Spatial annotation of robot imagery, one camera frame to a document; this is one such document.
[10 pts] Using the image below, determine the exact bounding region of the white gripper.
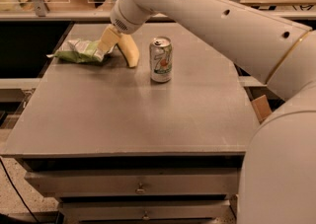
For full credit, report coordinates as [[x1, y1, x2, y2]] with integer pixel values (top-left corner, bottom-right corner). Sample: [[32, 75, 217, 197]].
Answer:
[[98, 0, 145, 52]]

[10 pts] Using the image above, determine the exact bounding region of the yellow wavy sponge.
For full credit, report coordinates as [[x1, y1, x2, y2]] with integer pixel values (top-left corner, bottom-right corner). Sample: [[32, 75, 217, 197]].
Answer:
[[118, 35, 139, 68]]

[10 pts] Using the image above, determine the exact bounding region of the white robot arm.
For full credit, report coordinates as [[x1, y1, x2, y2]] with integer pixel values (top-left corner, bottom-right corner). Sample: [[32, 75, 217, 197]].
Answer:
[[110, 0, 316, 224]]

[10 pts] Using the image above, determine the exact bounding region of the green jalapeno chip bag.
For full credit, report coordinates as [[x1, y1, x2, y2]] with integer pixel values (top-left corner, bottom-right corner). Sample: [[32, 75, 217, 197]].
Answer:
[[47, 38, 114, 63]]

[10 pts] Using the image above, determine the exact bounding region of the white 7up soda can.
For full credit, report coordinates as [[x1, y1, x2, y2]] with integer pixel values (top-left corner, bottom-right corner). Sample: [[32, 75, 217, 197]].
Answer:
[[149, 37, 173, 83]]

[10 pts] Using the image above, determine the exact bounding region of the cardboard snack box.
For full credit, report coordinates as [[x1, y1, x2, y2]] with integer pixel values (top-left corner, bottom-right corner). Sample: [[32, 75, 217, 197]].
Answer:
[[251, 95, 272, 123]]

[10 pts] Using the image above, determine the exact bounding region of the upper grey drawer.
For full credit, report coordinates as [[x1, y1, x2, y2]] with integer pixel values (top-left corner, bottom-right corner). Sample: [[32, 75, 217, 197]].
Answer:
[[25, 168, 239, 197]]

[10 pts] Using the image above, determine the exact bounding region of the grey drawer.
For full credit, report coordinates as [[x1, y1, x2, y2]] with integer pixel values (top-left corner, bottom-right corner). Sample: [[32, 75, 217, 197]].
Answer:
[[58, 200, 230, 221], [25, 168, 239, 197]]

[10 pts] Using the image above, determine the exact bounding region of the lower grey drawer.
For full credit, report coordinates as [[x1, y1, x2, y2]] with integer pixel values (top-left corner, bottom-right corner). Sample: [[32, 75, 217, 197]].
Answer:
[[58, 200, 230, 221]]

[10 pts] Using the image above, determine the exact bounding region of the black floor cable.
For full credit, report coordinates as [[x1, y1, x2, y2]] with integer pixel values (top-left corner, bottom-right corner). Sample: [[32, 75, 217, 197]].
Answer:
[[0, 158, 41, 224]]

